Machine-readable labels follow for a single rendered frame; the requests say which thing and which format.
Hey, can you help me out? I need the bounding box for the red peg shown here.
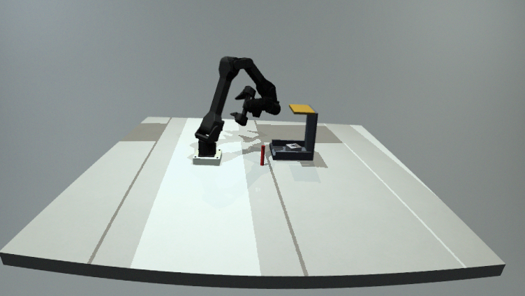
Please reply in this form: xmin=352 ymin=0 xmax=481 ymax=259
xmin=260 ymin=145 xmax=265 ymax=166

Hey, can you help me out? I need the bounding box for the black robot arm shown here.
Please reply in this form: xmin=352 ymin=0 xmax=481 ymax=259
xmin=194 ymin=57 xmax=281 ymax=157

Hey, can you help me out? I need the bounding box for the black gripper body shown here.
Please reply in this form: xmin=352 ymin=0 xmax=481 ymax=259
xmin=235 ymin=86 xmax=258 ymax=126

